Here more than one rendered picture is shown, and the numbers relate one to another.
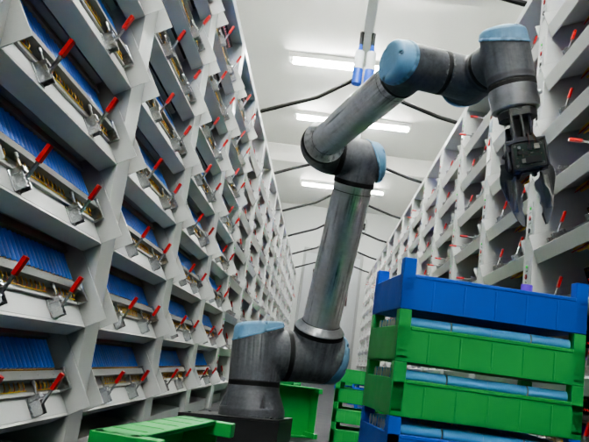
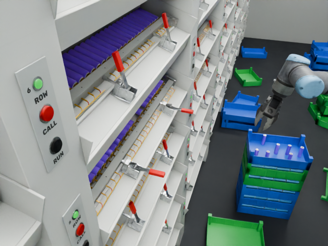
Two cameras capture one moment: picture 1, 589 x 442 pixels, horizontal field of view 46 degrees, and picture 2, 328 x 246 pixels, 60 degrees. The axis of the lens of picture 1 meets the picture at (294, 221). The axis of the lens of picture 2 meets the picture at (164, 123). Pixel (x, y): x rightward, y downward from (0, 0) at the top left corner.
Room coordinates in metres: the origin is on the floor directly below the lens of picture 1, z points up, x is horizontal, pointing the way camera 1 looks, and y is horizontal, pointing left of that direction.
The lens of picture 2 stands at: (2.44, -0.60, 1.43)
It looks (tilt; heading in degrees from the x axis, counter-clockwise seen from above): 35 degrees down; 195
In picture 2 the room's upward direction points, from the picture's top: straight up
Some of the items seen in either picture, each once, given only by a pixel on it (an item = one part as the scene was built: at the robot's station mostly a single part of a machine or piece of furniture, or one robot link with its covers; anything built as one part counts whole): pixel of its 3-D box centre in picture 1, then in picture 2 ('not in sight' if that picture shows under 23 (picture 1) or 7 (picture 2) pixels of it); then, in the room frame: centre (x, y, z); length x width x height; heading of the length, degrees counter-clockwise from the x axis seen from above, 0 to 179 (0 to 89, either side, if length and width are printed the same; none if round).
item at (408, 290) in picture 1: (473, 300); (276, 148); (1.16, -0.32, 0.44); 0.30 x 0.20 x 0.08; 94
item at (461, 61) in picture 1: (468, 77); (308, 82); (1.32, -0.31, 0.91); 0.12 x 0.12 x 0.09; 17
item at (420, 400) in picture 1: (465, 396); (270, 170); (1.16, -0.32, 0.28); 0.30 x 0.20 x 0.08; 94
